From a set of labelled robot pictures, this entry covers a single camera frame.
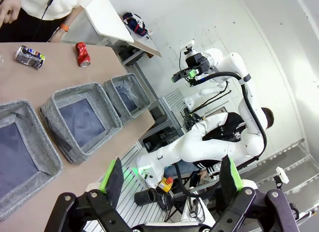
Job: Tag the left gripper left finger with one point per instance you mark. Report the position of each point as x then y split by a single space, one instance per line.
113 182

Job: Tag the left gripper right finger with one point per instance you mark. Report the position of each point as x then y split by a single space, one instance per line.
229 182

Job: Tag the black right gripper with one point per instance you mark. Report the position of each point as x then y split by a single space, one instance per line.
200 62

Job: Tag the clear plastic bottle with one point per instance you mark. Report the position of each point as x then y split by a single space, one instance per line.
130 92

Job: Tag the crushed red can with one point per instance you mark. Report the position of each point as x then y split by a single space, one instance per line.
83 55

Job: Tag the crushed black Pepsi can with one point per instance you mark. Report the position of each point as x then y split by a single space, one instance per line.
30 57

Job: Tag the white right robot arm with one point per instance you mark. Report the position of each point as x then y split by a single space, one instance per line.
187 147

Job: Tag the person's left forearm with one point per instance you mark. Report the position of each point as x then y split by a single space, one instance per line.
73 16

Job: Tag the person's left hand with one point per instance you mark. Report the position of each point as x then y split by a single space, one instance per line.
56 37

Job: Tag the person's right hand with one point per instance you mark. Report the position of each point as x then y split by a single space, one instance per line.
11 5

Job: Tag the black cylindrical cup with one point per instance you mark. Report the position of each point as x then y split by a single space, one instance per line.
145 197

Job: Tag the beige table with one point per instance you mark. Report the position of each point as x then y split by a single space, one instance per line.
147 45

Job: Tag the yellow emergency stop button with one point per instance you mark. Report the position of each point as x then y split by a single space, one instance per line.
165 184

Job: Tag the seated person in varsity jacket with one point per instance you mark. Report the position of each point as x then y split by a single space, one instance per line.
224 122

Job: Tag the grey fabric basket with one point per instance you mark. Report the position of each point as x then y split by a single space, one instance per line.
129 97
82 122
15 147

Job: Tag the navy and white bag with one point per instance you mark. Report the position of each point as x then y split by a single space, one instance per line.
135 25

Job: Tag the white table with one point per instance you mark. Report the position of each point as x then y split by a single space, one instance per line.
109 20

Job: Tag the orange wrist watch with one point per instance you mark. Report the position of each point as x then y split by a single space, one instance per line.
65 27

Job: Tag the person in white sweater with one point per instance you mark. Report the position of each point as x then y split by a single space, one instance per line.
62 5

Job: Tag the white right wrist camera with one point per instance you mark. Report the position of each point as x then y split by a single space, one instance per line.
187 45

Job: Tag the aluminium slotted base plate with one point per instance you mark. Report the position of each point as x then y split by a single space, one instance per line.
129 212

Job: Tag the aluminium frame equipment rack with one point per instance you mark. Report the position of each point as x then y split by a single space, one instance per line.
172 109

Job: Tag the small white camera on stand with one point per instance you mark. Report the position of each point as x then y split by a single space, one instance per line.
281 175

